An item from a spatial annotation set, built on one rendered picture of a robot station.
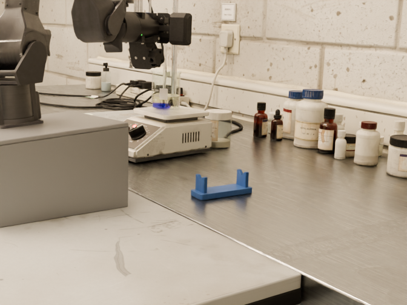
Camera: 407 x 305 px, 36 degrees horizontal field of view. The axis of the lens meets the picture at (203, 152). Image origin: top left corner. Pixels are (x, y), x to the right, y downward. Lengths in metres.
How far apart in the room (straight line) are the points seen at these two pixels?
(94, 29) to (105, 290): 0.56
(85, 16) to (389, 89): 0.71
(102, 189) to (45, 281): 0.25
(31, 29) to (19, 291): 0.43
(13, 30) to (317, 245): 0.53
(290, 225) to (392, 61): 0.68
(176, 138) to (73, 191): 0.41
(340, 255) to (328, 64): 0.87
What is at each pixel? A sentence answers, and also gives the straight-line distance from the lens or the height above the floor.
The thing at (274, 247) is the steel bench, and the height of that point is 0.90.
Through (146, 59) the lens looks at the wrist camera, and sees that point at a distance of 1.24.
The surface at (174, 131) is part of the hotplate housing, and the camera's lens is 1.25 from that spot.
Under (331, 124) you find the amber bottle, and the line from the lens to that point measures 1.37.
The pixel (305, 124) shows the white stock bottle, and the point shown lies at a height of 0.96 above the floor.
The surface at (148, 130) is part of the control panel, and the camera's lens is 1.24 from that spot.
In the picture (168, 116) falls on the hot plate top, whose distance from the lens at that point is 1.24.
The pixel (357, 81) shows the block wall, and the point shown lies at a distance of 1.54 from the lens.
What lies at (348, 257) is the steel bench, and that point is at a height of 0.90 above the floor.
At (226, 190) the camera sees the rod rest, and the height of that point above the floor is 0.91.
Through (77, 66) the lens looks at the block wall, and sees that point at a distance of 2.83.
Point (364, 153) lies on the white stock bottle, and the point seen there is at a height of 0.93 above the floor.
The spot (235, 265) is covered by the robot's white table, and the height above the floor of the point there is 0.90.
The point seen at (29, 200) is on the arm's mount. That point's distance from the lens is 0.87.
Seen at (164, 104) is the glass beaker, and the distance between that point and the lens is 1.29.
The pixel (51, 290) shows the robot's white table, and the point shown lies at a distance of 0.67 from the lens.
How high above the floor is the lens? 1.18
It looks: 12 degrees down
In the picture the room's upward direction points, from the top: 2 degrees clockwise
